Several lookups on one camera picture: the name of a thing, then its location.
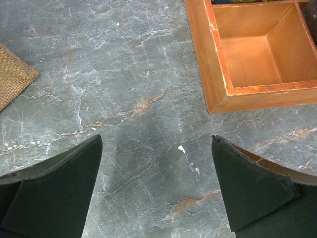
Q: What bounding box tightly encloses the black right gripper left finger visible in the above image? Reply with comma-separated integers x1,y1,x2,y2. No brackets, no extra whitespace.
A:
0,134,102,238

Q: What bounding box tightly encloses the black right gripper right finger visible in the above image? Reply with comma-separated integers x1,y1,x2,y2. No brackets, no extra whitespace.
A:
211,135,317,238

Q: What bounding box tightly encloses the canvas bag with cat print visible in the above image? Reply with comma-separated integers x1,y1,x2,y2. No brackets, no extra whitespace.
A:
0,44,39,110

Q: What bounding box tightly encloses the wooden compartment tray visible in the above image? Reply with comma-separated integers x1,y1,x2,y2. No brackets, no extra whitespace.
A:
185,0,317,114

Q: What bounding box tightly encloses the black rolled sock lower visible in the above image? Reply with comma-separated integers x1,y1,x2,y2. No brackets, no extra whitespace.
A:
302,0,317,45

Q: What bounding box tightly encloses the blue yellow rolled sock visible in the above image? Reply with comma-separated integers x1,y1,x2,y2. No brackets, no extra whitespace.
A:
210,0,273,5

